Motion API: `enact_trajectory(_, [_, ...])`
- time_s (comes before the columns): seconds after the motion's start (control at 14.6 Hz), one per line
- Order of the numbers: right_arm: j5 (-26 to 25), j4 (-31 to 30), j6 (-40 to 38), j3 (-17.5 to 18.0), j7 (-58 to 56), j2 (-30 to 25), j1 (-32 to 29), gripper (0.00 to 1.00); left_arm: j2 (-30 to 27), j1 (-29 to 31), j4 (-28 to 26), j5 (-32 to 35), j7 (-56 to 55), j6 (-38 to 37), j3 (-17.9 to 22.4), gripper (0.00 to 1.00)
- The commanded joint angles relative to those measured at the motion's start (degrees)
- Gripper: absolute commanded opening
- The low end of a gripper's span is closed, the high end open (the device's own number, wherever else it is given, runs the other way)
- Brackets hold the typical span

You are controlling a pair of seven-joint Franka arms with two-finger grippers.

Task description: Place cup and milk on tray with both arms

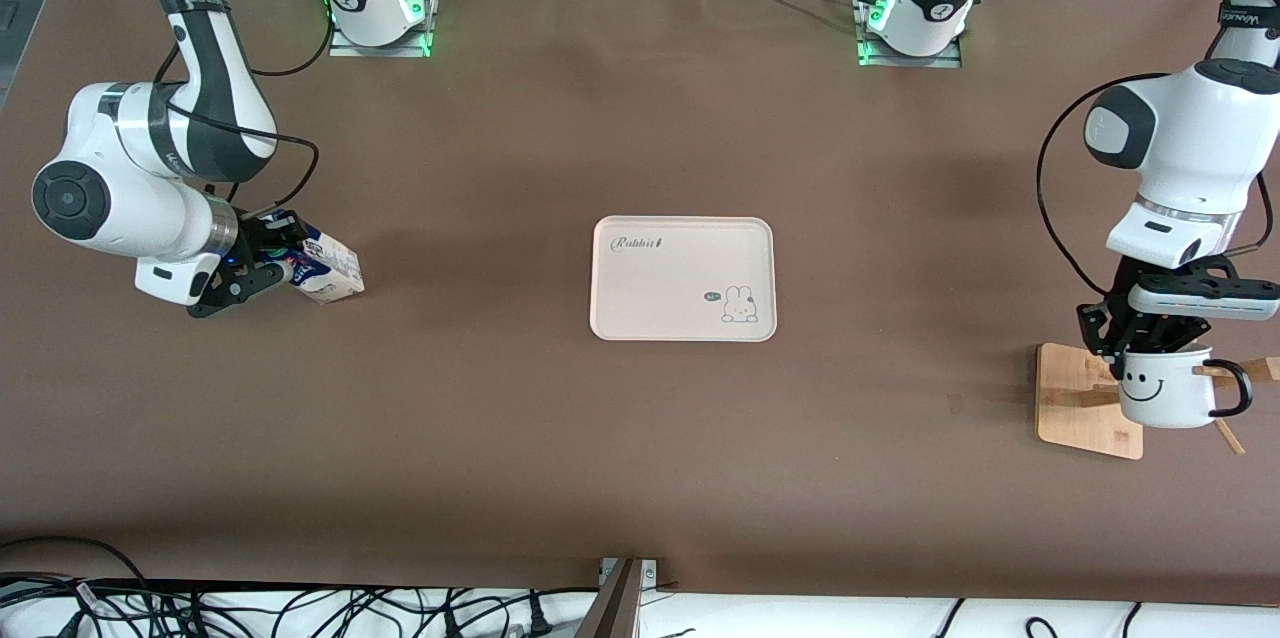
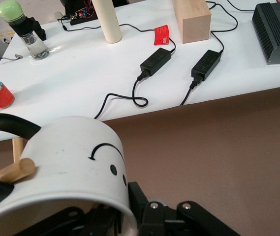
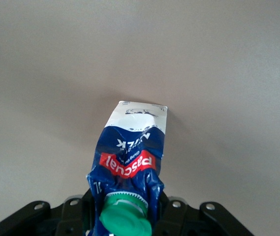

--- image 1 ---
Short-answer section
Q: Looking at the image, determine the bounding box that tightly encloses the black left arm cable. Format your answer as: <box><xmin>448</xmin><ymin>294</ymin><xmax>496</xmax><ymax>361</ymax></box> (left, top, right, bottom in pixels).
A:
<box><xmin>985</xmin><ymin>0</ymin><xmax>1276</xmax><ymax>304</ymax></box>

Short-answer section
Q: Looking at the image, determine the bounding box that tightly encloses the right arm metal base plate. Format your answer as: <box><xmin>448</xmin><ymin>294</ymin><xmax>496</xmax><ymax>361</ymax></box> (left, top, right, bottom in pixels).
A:
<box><xmin>328</xmin><ymin>0</ymin><xmax>436</xmax><ymax>57</ymax></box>

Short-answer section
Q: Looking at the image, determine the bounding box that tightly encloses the white smiley mug black handle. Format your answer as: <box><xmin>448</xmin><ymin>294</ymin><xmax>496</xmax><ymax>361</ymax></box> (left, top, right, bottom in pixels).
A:
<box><xmin>1117</xmin><ymin>345</ymin><xmax>1254</xmax><ymax>430</ymax></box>

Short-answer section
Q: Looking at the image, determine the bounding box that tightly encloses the wooden mug stand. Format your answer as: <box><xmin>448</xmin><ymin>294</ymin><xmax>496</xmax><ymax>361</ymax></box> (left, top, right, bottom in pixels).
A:
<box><xmin>1035</xmin><ymin>343</ymin><xmax>1280</xmax><ymax>461</ymax></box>

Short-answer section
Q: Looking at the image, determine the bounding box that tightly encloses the black cable with plug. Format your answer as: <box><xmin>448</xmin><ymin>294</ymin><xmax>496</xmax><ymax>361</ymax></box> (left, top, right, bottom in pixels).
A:
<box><xmin>520</xmin><ymin>590</ymin><xmax>556</xmax><ymax>638</ymax></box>

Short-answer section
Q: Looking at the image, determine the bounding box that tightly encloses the black looping floor cable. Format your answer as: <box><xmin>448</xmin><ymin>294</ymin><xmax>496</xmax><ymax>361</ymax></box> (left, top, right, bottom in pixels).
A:
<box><xmin>0</xmin><ymin>536</ymin><xmax>153</xmax><ymax>638</ymax></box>

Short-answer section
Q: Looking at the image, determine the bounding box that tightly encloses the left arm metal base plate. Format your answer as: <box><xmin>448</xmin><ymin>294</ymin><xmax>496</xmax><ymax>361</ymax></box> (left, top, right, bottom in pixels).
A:
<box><xmin>852</xmin><ymin>0</ymin><xmax>964</xmax><ymax>69</ymax></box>

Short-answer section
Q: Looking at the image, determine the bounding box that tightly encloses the small metal bracket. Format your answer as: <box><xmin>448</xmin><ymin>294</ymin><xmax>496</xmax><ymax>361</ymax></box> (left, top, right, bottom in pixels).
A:
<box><xmin>600</xmin><ymin>558</ymin><xmax>661</xmax><ymax>591</ymax></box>

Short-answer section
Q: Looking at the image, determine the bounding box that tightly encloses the blue milk carton green cap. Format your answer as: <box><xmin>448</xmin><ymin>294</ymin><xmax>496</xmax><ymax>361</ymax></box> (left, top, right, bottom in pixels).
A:
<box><xmin>272</xmin><ymin>223</ymin><xmax>366</xmax><ymax>306</ymax></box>

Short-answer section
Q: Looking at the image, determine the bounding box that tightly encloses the aluminium profile post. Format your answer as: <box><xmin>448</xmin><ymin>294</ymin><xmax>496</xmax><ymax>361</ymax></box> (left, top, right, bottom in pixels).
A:
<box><xmin>575</xmin><ymin>558</ymin><xmax>646</xmax><ymax>638</ymax></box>

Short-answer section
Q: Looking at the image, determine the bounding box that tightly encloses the white tray with rabbit print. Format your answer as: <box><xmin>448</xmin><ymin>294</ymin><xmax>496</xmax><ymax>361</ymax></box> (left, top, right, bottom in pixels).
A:
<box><xmin>590</xmin><ymin>215</ymin><xmax>778</xmax><ymax>343</ymax></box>

